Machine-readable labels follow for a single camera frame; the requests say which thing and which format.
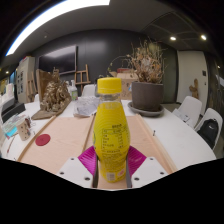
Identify wooden easel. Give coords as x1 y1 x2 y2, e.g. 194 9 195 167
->
73 63 92 93
28 71 38 101

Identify grey plant saucer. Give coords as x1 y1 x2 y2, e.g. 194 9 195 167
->
127 100 165 118

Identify black wall screen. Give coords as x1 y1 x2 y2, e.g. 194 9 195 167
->
37 44 78 76

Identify dry plant in grey pot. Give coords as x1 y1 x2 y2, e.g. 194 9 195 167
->
108 38 168 113

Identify brown wooden figure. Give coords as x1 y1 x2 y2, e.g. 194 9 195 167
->
188 78 200 100

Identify round ceiling spotlights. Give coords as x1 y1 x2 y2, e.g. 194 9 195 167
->
169 34 208 42

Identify crumpled newspaper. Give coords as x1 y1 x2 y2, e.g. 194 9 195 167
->
73 95 101 118

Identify clear bottle with green label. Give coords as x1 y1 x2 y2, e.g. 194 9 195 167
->
68 79 79 102

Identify yellow drink bottle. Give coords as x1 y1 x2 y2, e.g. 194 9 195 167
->
92 77 131 183

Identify black flat box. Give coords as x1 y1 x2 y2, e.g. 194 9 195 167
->
1 102 26 124

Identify long ceiling light strip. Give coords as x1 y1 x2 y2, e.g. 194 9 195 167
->
5 0 111 57

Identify white chair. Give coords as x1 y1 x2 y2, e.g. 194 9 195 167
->
81 83 98 98
176 95 203 129
194 107 224 151

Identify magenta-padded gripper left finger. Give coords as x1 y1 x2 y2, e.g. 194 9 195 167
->
56 145 100 189

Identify flat round red coaster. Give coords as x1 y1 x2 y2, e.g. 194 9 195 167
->
35 133 52 147

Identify black backpack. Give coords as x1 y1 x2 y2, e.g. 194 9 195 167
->
197 118 219 149

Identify red box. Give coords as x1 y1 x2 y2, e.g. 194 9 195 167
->
116 67 133 74

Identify cardboard box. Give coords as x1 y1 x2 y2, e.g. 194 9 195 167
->
116 71 139 101

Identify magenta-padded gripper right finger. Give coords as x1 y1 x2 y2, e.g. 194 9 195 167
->
125 145 168 189

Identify golden brown sculpture on board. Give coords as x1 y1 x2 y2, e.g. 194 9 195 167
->
31 68 73 121

